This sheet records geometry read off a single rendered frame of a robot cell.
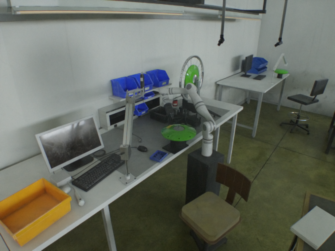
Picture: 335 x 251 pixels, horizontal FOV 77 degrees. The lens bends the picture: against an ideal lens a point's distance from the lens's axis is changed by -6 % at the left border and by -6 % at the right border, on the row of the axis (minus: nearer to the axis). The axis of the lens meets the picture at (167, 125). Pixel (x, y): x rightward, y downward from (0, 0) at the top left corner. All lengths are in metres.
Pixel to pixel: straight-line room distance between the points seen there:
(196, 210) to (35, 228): 1.11
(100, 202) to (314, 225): 1.25
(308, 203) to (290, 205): 1.48
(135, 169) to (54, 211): 0.66
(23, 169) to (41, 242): 0.80
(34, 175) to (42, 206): 0.38
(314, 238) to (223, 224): 0.66
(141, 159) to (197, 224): 0.66
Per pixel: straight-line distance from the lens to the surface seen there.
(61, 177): 1.75
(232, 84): 4.21
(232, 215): 1.86
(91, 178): 1.70
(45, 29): 2.10
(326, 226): 1.48
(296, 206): 3.11
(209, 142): 1.95
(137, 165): 1.80
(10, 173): 2.07
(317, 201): 1.65
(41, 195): 1.72
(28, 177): 1.95
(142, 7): 2.02
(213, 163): 1.98
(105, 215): 1.69
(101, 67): 2.38
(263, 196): 3.07
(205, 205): 1.90
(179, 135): 1.87
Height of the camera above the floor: 1.95
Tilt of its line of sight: 25 degrees down
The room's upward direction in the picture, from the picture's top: straight up
